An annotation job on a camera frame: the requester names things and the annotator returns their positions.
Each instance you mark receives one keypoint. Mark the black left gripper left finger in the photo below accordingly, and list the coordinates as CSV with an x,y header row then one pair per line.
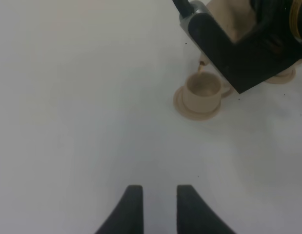
x,y
127,216

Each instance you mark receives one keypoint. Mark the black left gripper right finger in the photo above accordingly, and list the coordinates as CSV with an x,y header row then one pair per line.
x,y
194,216

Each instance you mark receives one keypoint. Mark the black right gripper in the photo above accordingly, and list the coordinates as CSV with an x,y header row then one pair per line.
x,y
281,38

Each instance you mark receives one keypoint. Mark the brown teapot with lid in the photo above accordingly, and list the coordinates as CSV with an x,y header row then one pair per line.
x,y
236,18

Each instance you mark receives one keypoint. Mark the tan saucer near centre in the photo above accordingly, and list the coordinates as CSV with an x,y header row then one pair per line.
x,y
283,77

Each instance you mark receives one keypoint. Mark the tan saucer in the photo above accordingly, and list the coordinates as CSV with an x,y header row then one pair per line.
x,y
185,112
283,77

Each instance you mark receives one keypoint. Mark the brown teacup front left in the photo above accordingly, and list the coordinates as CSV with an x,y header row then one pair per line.
x,y
203,92

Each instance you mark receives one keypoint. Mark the tan saucer front left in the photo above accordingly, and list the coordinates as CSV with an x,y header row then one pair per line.
x,y
185,112

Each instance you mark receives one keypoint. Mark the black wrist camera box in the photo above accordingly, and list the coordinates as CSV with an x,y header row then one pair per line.
x,y
245,63

